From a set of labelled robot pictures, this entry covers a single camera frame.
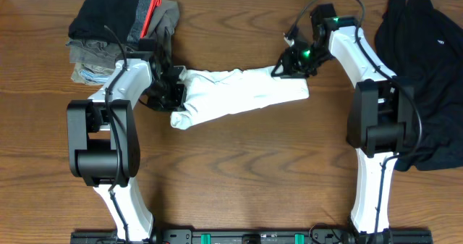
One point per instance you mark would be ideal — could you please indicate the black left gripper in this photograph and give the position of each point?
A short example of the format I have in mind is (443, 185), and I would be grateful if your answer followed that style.
(177, 103)

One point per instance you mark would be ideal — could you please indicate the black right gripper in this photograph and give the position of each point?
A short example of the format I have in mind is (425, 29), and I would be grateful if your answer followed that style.
(291, 68)

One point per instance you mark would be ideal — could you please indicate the white t-shirt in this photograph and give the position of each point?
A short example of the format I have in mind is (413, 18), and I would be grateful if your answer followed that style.
(211, 95)

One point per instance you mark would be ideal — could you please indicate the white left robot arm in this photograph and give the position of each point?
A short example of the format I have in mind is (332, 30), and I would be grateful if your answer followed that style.
(103, 144)

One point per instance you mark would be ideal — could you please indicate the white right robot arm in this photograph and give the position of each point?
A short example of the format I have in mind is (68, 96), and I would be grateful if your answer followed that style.
(380, 119)

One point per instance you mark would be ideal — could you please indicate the folded light blue garment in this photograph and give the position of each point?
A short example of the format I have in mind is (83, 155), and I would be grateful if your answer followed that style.
(93, 78)

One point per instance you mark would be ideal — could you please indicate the folded black garment red trim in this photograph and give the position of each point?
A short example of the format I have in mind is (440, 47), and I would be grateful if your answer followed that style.
(126, 21)

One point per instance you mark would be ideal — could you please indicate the black garment pile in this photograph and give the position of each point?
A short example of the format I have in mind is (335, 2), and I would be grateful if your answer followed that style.
(418, 41)

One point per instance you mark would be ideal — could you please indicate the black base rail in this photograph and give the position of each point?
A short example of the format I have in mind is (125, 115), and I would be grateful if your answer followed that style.
(313, 236)

